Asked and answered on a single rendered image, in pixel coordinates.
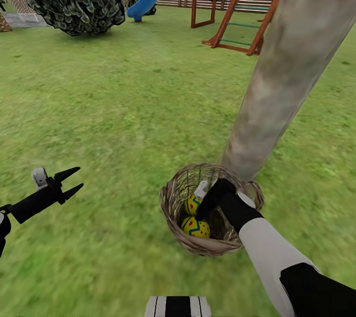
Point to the wicker basket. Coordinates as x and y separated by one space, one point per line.
172 200

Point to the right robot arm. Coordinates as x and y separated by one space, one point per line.
294 284

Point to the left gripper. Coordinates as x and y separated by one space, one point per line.
52 193

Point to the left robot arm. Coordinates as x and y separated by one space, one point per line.
48 192

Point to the easter egg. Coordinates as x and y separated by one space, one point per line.
195 228
191 205

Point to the robot trunk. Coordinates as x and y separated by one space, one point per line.
178 306

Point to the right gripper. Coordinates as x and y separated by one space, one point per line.
205 209

